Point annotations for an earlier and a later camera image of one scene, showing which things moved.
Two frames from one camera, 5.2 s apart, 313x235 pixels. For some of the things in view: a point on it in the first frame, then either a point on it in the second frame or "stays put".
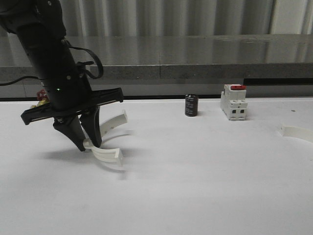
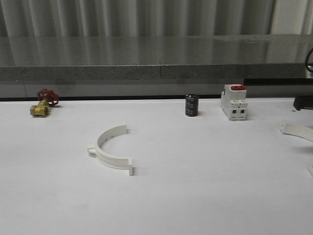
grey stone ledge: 180,56 stays put
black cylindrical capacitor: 191,105 stays put
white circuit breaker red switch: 233,102 stays put
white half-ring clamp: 112,155 → 108,160
